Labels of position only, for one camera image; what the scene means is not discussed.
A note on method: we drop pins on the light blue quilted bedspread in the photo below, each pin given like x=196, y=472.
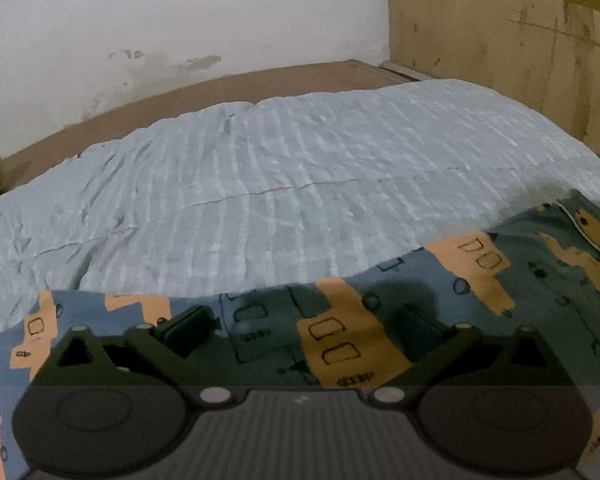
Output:
x=288, y=190

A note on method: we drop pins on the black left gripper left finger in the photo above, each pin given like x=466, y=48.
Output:
x=144, y=355

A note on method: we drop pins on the blue orange patterned pants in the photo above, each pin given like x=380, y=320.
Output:
x=302, y=358

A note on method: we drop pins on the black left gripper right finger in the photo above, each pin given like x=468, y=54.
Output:
x=462, y=355

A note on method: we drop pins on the brown wooden bed frame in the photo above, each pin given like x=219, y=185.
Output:
x=24, y=166

